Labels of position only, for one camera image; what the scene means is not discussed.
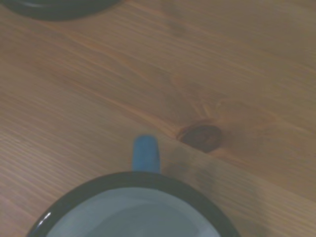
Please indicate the blue enamel mug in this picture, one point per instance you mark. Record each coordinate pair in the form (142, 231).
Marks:
(145, 209)

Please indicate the mug stand with wooden pegs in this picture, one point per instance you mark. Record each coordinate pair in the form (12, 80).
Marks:
(56, 11)

